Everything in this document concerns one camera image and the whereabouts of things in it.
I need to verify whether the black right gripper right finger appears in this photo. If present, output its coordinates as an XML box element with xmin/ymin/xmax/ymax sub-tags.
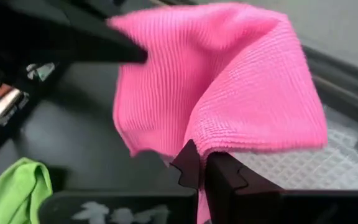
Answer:
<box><xmin>203</xmin><ymin>151</ymin><xmax>358</xmax><ymax>224</ymax></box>

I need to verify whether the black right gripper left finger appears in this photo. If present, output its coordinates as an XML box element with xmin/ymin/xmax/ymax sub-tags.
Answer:
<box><xmin>39</xmin><ymin>139</ymin><xmax>202</xmax><ymax>224</ymax></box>

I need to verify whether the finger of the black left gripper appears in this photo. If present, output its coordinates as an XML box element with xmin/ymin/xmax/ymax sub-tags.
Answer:
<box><xmin>0</xmin><ymin>0</ymin><xmax>149</xmax><ymax>65</ymax></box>

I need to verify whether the white waffle-weave towel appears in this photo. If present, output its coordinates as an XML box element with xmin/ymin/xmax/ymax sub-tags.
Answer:
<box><xmin>228</xmin><ymin>105</ymin><xmax>358</xmax><ymax>190</ymax></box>

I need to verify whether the green microfiber towel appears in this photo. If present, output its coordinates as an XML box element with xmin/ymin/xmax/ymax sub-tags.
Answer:
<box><xmin>0</xmin><ymin>157</ymin><xmax>53</xmax><ymax>224</ymax></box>

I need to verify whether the pink microfiber towel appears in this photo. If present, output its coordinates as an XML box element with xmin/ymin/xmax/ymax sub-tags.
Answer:
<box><xmin>106</xmin><ymin>2</ymin><xmax>329</xmax><ymax>224</ymax></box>

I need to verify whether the black aluminium table frame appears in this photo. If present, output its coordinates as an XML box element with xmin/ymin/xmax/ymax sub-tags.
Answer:
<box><xmin>301</xmin><ymin>45</ymin><xmax>358</xmax><ymax>131</ymax></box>

